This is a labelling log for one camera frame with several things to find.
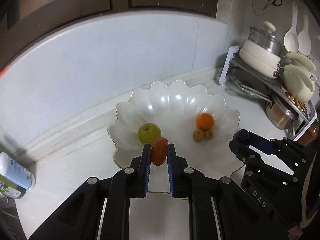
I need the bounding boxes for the small yellow-brown fruit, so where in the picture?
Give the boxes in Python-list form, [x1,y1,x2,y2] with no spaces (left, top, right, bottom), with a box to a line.
[193,129,204,142]
[204,129,214,140]

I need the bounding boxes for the white rice spoon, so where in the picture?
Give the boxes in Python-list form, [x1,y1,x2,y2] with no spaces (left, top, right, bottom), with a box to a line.
[298,10,311,56]
[284,2,299,53]

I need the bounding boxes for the white scalloped fruit bowl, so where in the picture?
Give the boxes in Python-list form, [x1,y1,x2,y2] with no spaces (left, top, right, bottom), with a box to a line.
[108,80,243,179]

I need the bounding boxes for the dark wooden window frame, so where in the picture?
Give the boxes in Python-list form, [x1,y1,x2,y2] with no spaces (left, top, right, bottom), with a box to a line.
[1,0,218,70]

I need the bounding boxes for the steel pan lid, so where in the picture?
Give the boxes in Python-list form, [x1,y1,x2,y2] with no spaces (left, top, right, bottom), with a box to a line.
[229,68,271,102]

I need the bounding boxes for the orange tangerine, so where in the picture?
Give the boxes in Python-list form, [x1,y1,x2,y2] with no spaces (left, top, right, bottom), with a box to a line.
[196,113,214,132]

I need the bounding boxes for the white rice spoon left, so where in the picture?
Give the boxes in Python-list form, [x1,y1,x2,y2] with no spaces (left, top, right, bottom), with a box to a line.
[284,2,299,53]

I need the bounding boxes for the white rice spoon right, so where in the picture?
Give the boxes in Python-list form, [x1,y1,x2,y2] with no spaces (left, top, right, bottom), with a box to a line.
[298,10,311,56]

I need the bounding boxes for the grey corner shelf rack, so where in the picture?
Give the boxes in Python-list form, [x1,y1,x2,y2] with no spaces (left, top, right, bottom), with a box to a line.
[219,46,317,141]

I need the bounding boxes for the green dish soap bottle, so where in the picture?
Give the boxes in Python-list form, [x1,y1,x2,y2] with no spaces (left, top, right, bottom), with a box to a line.
[0,176,26,199]

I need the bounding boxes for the white pump lotion bottle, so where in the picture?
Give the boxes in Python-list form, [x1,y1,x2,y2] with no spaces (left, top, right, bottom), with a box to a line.
[0,152,35,190]

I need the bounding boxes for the red cherry tomato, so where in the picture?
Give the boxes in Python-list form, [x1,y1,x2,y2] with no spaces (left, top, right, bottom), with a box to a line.
[150,138,169,166]

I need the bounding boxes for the black scissors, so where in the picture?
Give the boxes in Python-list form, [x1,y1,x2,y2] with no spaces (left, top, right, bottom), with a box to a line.
[262,0,283,11]

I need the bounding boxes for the green apple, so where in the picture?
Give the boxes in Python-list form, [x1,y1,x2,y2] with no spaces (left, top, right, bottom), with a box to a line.
[138,123,162,146]

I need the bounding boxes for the glass jar of red sauce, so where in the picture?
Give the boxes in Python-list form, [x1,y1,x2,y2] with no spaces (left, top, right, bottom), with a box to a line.
[299,120,319,146]

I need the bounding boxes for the cream pot with glass lid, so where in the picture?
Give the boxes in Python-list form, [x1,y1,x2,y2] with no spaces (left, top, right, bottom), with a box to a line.
[239,21,286,79]

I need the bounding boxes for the stainless steel pot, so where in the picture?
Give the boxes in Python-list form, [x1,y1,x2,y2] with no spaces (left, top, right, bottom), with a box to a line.
[265,94,299,131]

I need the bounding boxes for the cream ceramic kettle pot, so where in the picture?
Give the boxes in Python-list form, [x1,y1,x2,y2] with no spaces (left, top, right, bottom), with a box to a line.
[283,53,317,103]

